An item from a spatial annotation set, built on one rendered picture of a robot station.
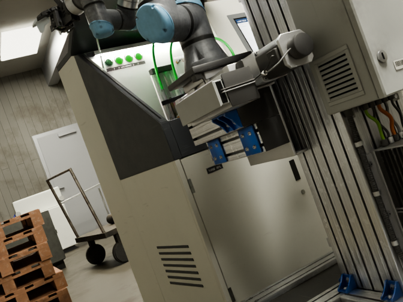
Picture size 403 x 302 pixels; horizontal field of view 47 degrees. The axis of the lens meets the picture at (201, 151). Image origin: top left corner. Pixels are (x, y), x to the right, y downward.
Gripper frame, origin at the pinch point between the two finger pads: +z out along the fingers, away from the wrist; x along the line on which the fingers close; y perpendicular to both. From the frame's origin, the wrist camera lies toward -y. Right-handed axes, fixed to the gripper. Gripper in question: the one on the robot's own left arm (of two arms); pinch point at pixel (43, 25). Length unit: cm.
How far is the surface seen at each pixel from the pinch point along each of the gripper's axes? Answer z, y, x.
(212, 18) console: -8, -13, 102
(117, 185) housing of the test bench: 42, 62, 51
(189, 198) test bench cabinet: -18, 79, 34
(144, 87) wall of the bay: 24, 16, 70
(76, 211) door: 649, 38, 437
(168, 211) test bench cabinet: 1, 82, 41
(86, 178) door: 631, -22, 467
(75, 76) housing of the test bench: 43, 3, 43
